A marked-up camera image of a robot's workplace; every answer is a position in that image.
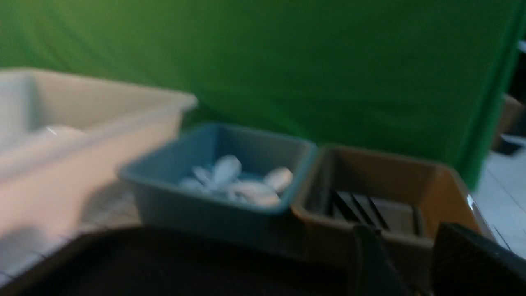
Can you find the black serving tray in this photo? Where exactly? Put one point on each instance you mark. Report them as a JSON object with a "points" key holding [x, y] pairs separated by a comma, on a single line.
{"points": [[144, 261]]}

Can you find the white soup spoon left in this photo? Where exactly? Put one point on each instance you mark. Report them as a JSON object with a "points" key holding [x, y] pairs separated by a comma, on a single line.
{"points": [[191, 184]]}

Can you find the green backdrop cloth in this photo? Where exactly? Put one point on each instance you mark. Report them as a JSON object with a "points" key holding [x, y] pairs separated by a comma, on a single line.
{"points": [[423, 78]]}

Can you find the white soup spoon upper right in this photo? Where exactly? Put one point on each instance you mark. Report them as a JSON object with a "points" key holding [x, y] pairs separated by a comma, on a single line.
{"points": [[278, 179]]}

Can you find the brown plastic bin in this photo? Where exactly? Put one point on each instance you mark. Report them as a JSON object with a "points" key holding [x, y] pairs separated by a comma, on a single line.
{"points": [[413, 195]]}

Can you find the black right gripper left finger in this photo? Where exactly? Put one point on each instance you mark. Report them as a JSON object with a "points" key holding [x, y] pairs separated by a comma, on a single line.
{"points": [[372, 271]]}

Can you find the white ceramic soup spoon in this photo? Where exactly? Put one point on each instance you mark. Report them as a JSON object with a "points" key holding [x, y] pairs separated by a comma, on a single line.
{"points": [[226, 170]]}

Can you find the teal plastic bin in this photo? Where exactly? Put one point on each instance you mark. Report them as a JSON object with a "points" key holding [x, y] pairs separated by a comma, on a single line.
{"points": [[159, 178]]}

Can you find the large white plastic tub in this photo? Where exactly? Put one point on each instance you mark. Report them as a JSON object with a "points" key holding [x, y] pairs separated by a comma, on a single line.
{"points": [[47, 181]]}

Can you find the large white rice plate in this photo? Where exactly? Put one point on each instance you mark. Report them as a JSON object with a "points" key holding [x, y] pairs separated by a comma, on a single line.
{"points": [[61, 131]]}

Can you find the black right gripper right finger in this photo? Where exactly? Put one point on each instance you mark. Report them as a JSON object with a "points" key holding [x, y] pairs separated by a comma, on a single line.
{"points": [[464, 263]]}

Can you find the black chopstick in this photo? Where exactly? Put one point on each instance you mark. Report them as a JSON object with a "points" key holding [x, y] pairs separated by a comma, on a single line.
{"points": [[343, 202], [369, 213]]}

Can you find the white soup spoon long middle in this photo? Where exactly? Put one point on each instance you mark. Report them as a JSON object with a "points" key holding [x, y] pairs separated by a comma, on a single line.
{"points": [[252, 192]]}

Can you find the black chopstick left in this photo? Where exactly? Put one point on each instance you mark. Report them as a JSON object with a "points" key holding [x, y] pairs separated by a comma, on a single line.
{"points": [[343, 202]]}

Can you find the black chopstick middle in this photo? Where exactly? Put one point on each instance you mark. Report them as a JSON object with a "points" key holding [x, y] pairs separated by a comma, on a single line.
{"points": [[369, 213]]}

